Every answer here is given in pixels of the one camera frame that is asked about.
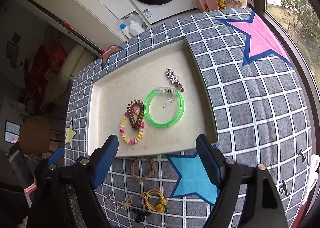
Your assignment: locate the pink yellow spiral hair tie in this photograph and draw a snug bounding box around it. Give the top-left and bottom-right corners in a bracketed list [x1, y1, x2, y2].
[119, 108, 145, 146]

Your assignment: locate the blue cap detergent bottle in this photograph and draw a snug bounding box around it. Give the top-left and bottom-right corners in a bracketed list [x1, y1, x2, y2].
[120, 23, 131, 39]

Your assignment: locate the beige sofa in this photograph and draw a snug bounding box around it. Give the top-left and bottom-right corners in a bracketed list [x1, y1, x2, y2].
[43, 45, 98, 104]

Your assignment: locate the beige bow hair clip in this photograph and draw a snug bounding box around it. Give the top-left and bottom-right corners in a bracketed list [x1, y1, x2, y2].
[120, 195, 133, 210]

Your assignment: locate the purple star hair clip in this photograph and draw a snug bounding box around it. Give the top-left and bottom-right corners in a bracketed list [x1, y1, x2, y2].
[165, 68, 184, 93]

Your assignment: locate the brown braided bracelet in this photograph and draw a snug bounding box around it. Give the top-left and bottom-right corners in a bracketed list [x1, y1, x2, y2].
[130, 156, 158, 182]

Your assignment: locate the brown spiral hair tie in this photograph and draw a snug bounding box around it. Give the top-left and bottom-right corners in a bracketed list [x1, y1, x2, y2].
[126, 99, 145, 131]

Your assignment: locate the black claw hair clip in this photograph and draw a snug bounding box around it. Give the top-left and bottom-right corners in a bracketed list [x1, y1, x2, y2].
[132, 208, 152, 223]

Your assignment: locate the green plastic bangle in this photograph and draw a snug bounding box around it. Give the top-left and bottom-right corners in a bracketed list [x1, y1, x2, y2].
[144, 87, 185, 128]

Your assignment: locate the teal beige jewelry tray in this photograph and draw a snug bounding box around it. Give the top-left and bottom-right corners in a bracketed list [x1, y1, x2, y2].
[87, 39, 218, 157]

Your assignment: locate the pink heart crystal brooch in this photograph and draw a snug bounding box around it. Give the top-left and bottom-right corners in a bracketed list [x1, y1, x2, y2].
[106, 191, 122, 210]

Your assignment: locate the yellow flower hair tie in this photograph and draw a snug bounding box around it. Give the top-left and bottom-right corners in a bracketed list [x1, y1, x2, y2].
[141, 188, 169, 213]

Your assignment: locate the white detergent jug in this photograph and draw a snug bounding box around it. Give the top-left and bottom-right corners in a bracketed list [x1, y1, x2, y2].
[129, 20, 145, 36]

